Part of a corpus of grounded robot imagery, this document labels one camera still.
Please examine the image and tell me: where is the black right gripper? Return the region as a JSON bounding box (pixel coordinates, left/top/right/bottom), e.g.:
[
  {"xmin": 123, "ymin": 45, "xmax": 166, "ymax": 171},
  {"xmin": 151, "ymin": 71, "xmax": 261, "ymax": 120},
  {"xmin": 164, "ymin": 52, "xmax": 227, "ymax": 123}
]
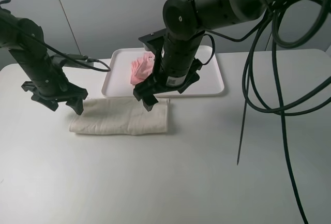
[{"xmin": 133, "ymin": 31, "xmax": 203, "ymax": 112}]

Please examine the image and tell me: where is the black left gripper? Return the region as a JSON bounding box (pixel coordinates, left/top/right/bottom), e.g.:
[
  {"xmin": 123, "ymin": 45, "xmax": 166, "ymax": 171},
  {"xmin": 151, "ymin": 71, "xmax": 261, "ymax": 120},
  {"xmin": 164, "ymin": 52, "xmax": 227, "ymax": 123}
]
[{"xmin": 21, "ymin": 55, "xmax": 87, "ymax": 115}]

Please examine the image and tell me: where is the pink towel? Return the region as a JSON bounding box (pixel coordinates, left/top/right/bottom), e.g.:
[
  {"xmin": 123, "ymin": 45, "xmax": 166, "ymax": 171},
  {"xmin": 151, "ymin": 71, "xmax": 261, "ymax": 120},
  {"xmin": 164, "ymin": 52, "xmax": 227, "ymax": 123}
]
[{"xmin": 130, "ymin": 52, "xmax": 155, "ymax": 85}]

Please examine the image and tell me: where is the cream white towel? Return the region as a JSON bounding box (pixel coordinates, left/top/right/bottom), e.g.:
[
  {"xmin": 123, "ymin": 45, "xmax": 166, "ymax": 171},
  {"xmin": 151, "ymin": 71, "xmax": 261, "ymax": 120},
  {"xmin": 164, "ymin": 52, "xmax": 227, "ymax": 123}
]
[{"xmin": 69, "ymin": 97, "xmax": 169, "ymax": 136}]

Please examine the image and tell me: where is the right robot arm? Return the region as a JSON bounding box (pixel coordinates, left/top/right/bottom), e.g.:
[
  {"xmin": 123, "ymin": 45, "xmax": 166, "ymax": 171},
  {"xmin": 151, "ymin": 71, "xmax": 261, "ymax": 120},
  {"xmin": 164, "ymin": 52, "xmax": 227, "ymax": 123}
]
[{"xmin": 133, "ymin": 0, "xmax": 330, "ymax": 111}]

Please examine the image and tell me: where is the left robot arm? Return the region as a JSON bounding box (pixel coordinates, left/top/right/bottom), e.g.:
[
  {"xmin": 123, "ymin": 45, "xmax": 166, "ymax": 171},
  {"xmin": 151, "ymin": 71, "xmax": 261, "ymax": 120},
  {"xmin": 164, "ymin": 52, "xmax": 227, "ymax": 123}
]
[{"xmin": 1, "ymin": 9, "xmax": 88, "ymax": 115}]

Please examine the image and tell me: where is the white rectangular plastic tray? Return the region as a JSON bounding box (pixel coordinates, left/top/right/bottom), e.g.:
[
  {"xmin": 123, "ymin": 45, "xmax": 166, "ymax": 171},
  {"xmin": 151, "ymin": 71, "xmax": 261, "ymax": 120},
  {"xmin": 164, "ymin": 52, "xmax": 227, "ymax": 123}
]
[{"xmin": 101, "ymin": 48, "xmax": 224, "ymax": 98}]

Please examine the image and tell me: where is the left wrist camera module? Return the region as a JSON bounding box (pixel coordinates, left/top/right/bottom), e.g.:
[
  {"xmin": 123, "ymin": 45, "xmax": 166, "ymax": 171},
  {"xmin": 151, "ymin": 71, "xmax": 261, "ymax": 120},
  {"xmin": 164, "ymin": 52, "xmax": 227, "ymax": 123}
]
[{"xmin": 50, "ymin": 54, "xmax": 94, "ymax": 69}]

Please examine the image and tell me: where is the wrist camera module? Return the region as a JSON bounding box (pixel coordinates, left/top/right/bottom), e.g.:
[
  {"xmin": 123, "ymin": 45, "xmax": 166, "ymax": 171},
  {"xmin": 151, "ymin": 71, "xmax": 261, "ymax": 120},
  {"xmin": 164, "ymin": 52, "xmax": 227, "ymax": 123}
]
[
  {"xmin": 138, "ymin": 28, "xmax": 166, "ymax": 55},
  {"xmin": 50, "ymin": 54, "xmax": 94, "ymax": 69}
]

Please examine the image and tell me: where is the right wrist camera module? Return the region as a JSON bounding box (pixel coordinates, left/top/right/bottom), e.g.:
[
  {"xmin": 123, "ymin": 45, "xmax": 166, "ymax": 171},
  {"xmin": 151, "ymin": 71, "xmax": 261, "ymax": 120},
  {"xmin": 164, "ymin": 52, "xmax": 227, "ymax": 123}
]
[{"xmin": 138, "ymin": 28, "xmax": 166, "ymax": 55}]

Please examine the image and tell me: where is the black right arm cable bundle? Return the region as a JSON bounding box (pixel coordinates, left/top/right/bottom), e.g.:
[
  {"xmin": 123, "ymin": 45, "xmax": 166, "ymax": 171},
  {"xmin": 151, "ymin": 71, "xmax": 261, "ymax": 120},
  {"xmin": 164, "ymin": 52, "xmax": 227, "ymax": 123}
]
[{"xmin": 201, "ymin": 0, "xmax": 331, "ymax": 224}]

